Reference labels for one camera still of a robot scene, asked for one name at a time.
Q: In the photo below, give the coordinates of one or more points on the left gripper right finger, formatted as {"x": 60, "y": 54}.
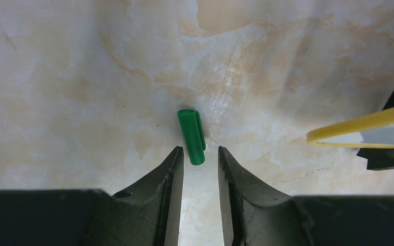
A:
{"x": 254, "y": 213}

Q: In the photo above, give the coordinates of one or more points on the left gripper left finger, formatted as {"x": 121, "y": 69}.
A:
{"x": 144, "y": 213}

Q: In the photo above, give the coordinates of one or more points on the green marker cap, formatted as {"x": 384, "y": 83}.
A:
{"x": 193, "y": 135}

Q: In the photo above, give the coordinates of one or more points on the yellow-framed whiteboard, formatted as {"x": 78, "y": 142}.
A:
{"x": 374, "y": 130}

